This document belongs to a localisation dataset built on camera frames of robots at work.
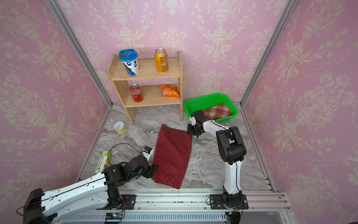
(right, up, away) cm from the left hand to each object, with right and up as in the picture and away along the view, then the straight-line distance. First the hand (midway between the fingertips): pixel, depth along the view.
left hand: (155, 166), depth 78 cm
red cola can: (-13, +44, +7) cm, 46 cm away
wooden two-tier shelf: (-6, +43, +20) cm, 48 cm away
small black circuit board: (-21, -24, -6) cm, 32 cm away
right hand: (+19, +17, +22) cm, 34 cm away
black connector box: (+42, -24, -7) cm, 49 cm away
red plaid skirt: (+42, +32, +27) cm, 59 cm away
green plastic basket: (+31, +38, +38) cm, 62 cm away
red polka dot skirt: (+9, +2, +12) cm, 15 cm away
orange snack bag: (+7, +45, +13) cm, 47 cm away
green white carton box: (-32, 0, +7) cm, 33 cm away
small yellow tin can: (-30, +20, +22) cm, 42 cm away
